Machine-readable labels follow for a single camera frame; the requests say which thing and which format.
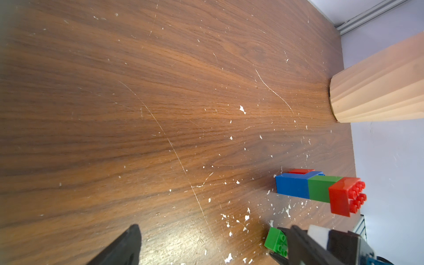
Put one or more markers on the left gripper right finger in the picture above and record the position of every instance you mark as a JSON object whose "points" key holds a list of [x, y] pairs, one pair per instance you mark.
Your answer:
{"points": [[309, 248]]}

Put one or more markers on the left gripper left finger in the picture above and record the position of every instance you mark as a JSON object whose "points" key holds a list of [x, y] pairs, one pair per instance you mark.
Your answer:
{"points": [[124, 250]]}

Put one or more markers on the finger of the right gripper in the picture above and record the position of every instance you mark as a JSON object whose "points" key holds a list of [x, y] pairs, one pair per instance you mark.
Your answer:
{"points": [[284, 230], [281, 260]]}

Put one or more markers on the green small lego brick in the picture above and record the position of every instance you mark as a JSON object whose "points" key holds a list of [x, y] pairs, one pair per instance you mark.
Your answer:
{"points": [[319, 187], [276, 241]]}

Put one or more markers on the blue small lego brick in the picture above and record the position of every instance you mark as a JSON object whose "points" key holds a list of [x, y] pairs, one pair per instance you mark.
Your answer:
{"points": [[295, 185]]}

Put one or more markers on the blue long lego brick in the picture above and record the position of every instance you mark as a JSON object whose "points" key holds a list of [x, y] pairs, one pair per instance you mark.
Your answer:
{"points": [[312, 174]]}

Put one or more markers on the red small lego brick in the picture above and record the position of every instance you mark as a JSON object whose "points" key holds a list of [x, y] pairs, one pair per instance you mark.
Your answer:
{"points": [[300, 171]]}

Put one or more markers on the red long lego brick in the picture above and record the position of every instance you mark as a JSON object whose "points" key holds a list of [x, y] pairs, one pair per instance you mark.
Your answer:
{"points": [[346, 196]]}

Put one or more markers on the beige ribbed flower pot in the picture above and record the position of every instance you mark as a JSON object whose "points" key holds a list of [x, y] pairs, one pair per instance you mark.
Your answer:
{"points": [[387, 86]]}

